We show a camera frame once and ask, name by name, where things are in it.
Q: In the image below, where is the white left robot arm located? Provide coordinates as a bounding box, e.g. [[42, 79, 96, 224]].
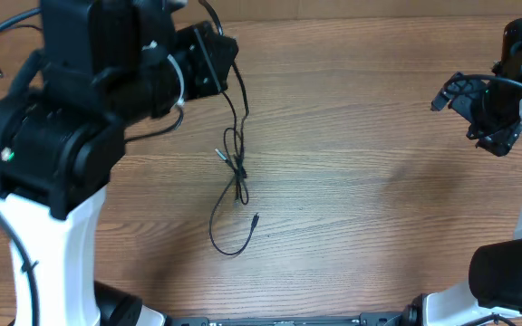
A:
[[0, 0, 238, 325]]

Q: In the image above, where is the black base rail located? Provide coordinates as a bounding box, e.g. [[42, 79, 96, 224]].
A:
[[164, 312, 401, 326]]

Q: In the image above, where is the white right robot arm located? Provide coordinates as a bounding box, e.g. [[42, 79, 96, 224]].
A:
[[391, 17, 522, 325]]

